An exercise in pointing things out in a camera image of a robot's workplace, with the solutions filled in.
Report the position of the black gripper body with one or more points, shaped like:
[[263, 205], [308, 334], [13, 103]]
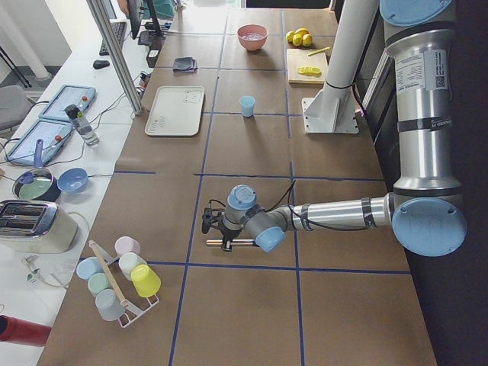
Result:
[[228, 232]]

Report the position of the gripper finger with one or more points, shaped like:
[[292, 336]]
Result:
[[227, 245]]

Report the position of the steel muddler black handle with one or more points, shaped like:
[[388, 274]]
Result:
[[236, 242]]

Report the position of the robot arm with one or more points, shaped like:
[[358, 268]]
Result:
[[424, 207]]

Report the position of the yellow cup on rack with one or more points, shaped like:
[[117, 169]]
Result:
[[146, 282]]

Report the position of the white cup on rack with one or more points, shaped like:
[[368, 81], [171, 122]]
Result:
[[128, 261]]

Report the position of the pink cup on rack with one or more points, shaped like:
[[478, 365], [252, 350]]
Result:
[[126, 244]]

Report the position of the grey cup on rack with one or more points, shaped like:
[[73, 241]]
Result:
[[108, 305]]

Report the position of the green cup on rack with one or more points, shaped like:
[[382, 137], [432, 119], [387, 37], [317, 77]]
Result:
[[97, 283]]

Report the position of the light blue plastic cup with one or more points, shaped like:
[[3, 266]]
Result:
[[247, 104]]

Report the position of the blue cup on rack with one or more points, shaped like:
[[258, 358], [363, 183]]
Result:
[[88, 267]]

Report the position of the clear ice cubes pile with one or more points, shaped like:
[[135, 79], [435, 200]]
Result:
[[252, 36]]

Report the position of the cream bear serving tray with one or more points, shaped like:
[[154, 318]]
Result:
[[175, 111]]

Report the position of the blue bowl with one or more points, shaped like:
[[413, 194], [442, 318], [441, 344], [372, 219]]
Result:
[[73, 180]]

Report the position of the folded grey cloth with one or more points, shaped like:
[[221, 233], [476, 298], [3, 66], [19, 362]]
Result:
[[184, 64]]

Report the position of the lemon slices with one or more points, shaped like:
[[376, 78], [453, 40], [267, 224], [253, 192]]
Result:
[[309, 71]]

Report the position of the clear water bottle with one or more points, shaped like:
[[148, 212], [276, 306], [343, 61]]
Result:
[[81, 124]]

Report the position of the wooden cutting board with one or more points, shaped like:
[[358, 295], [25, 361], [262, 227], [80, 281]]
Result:
[[297, 58]]

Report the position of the blue pot with lid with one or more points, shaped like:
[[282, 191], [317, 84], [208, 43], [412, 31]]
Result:
[[37, 184]]

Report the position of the steel toaster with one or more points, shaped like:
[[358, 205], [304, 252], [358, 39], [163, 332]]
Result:
[[40, 227]]

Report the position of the pink bowl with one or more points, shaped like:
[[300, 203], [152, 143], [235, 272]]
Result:
[[249, 45]]

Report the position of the blue teach pendant far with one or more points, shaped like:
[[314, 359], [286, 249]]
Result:
[[81, 96]]

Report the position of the black computer mouse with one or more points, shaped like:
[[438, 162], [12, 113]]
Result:
[[100, 64]]

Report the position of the red bottle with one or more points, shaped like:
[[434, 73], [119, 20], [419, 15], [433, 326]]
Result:
[[23, 332]]

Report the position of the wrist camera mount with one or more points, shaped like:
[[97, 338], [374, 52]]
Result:
[[212, 217]]

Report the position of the white wire cup rack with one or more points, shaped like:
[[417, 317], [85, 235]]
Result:
[[133, 311]]

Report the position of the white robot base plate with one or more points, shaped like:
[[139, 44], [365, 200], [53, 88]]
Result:
[[332, 110]]

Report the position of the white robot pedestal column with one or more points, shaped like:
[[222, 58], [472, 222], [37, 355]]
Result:
[[355, 21]]

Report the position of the aluminium frame post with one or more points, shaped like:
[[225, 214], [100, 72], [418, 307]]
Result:
[[102, 21]]

